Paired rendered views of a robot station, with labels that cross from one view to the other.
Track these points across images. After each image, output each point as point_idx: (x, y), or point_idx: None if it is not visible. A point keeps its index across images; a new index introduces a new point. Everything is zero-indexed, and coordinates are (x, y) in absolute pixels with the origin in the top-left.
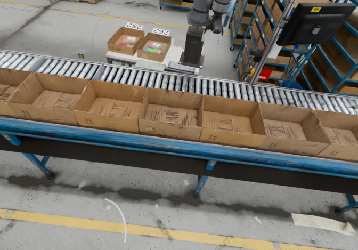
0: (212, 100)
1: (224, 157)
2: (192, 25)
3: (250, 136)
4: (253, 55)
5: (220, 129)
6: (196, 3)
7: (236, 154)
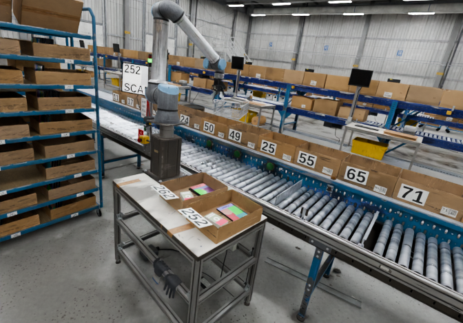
0: (222, 127)
1: None
2: (172, 131)
3: (223, 119)
4: None
5: (235, 120)
6: (178, 103)
7: None
